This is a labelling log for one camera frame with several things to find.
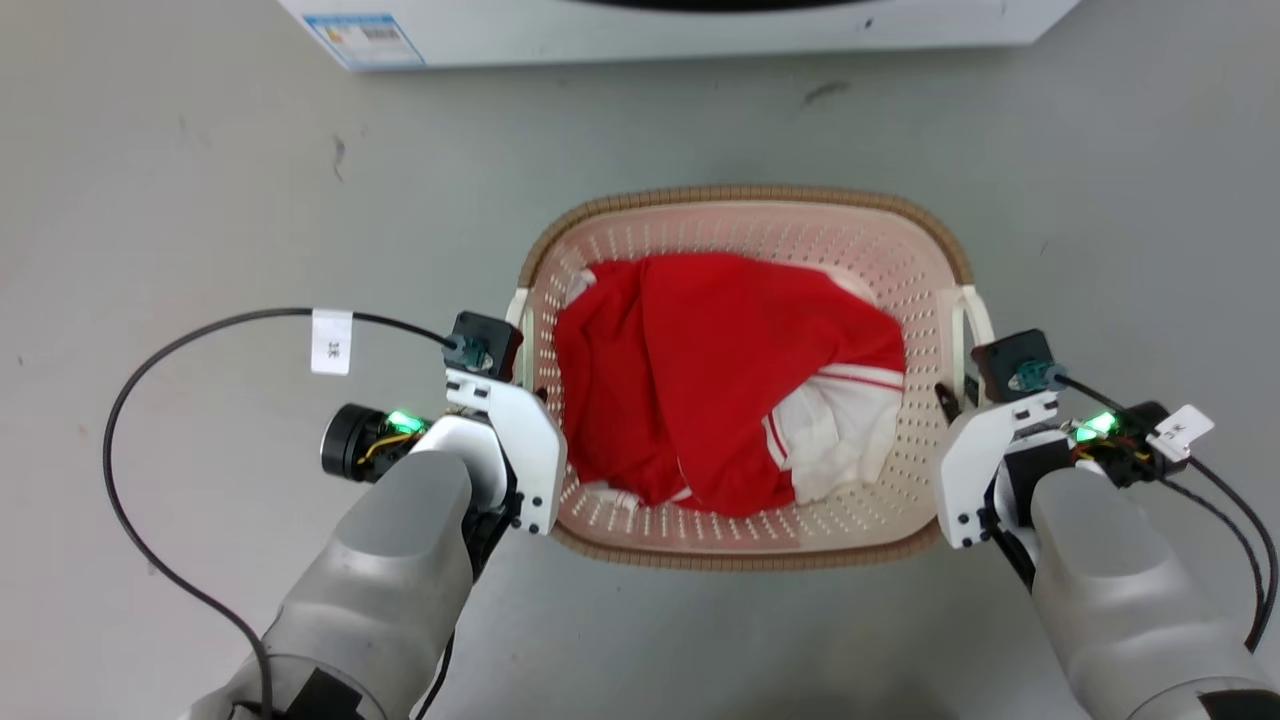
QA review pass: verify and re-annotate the beige perforated plastic laundry basket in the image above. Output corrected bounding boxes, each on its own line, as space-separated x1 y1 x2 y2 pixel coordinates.
505 184 997 573

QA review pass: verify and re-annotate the white paper cable tag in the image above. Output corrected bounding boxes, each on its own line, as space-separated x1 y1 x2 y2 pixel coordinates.
1146 404 1216 464
311 309 355 377

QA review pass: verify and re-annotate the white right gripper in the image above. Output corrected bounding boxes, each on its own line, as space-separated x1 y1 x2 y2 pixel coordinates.
935 383 1061 551

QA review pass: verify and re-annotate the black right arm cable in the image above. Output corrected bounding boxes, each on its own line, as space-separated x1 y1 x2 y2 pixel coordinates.
1158 476 1269 641
1050 370 1280 653

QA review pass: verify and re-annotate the red and white garment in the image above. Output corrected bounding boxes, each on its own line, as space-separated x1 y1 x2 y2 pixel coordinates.
553 252 908 519

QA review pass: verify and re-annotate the blue and white energy label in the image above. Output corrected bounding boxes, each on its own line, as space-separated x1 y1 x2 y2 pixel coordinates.
303 13 427 70

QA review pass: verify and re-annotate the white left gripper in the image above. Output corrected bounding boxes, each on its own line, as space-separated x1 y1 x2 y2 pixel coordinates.
445 368 569 536

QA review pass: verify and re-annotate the white washing machine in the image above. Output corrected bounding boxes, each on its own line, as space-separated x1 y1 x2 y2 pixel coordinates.
278 0 1083 73

